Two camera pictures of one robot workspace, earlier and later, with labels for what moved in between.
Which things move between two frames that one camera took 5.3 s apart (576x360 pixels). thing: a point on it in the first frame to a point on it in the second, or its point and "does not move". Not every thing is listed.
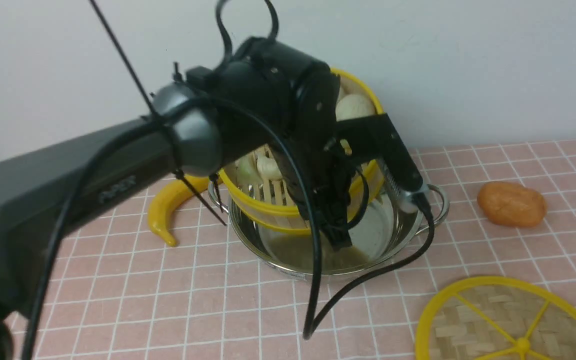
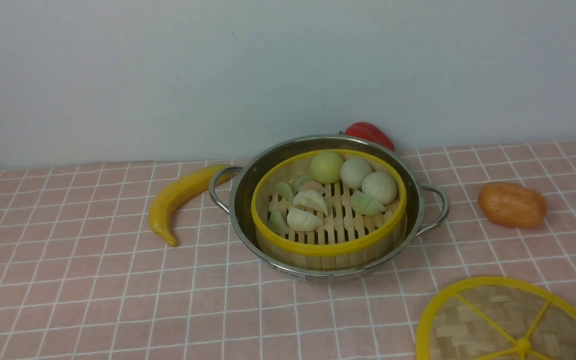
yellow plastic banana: (165, 199) does not move
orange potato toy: (511, 204) does not move
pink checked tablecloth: (536, 210) does not move
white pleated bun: (353, 106) to (381, 185)
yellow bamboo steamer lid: (497, 318) does not move
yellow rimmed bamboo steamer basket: (258, 185) to (329, 209)
